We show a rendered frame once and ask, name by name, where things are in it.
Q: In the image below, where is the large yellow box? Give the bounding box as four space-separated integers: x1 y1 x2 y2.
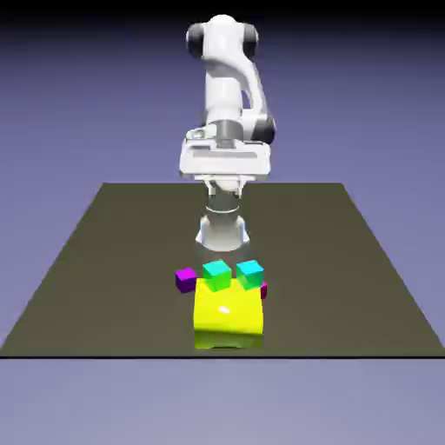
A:
193 277 264 350

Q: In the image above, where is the small cyan cube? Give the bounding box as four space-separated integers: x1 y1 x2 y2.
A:
236 259 265 292
202 259 233 293

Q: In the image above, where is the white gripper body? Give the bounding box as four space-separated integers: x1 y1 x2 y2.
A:
178 137 272 183

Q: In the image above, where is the small purple cube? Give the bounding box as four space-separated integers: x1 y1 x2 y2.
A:
175 267 198 294

